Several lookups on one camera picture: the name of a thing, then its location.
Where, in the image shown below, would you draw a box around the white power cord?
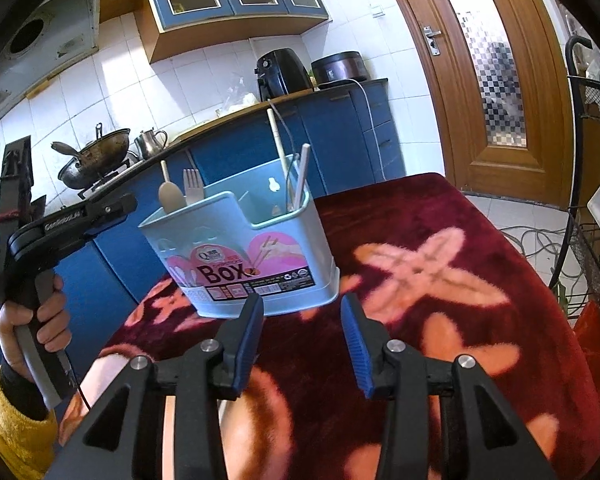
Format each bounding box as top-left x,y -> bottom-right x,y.
329,78 -> 387,182

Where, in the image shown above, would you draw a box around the dark rice cooker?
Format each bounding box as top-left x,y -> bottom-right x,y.
311,51 -> 370,87

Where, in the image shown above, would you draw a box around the grey range hood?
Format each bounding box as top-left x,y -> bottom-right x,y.
0,0 -> 99,120

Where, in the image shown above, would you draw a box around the blue glass wall cabinet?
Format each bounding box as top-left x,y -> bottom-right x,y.
135,0 -> 328,63

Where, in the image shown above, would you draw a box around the blue base cabinets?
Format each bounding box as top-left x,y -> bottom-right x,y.
0,78 -> 406,418

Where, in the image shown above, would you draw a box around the silver door handle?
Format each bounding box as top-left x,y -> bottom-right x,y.
422,26 -> 442,56

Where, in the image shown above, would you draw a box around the beige plastic spoon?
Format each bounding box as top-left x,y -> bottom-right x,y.
158,160 -> 186,214

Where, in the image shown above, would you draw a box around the brown wooden door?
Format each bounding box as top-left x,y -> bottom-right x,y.
396,0 -> 573,208

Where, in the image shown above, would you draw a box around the person's left hand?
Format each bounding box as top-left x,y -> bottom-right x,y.
0,274 -> 74,384

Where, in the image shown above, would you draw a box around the light blue utensil holder box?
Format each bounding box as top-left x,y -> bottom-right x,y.
139,158 -> 340,318

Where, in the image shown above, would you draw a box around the wooden chopstick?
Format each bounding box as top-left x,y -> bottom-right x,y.
292,143 -> 311,210
266,107 -> 292,212

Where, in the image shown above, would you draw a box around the large black wok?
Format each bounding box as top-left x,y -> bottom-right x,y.
50,122 -> 130,191

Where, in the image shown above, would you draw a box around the steel kettle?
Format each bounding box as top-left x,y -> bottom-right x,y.
134,129 -> 168,160

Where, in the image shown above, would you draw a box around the grey floor cables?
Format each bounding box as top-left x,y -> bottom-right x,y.
499,224 -> 589,319

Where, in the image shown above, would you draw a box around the black wire rack cart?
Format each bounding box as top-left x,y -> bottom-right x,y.
548,35 -> 600,323

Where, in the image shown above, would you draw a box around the yellow sleeve forearm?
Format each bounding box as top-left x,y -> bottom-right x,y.
0,363 -> 58,479

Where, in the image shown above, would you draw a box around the bag of white buns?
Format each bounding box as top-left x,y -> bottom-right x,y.
216,76 -> 259,117

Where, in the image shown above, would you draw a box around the red floral plush table cover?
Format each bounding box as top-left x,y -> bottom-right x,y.
57,171 -> 600,480

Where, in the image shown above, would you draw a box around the black air fryer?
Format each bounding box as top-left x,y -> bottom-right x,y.
254,48 -> 313,101

